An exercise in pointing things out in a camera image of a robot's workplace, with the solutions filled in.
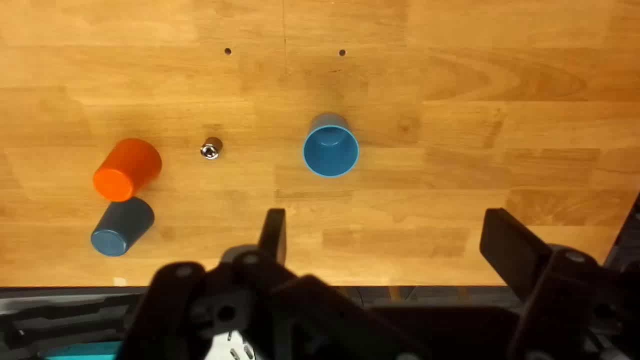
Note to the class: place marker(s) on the small shiny metal object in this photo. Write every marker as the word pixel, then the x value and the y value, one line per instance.
pixel 211 149

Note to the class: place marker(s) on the dark blue plastic cup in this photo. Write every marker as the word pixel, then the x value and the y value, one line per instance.
pixel 123 226

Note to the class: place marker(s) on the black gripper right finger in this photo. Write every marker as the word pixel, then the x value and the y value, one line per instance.
pixel 512 250

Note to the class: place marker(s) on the teal plastic item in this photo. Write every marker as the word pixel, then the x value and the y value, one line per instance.
pixel 83 350

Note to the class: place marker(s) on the light blue plastic cup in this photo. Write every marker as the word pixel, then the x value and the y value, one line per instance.
pixel 330 151

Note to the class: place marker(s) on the orange plastic cup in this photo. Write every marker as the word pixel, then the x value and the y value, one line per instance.
pixel 126 171

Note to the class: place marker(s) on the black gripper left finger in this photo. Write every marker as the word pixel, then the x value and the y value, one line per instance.
pixel 272 232

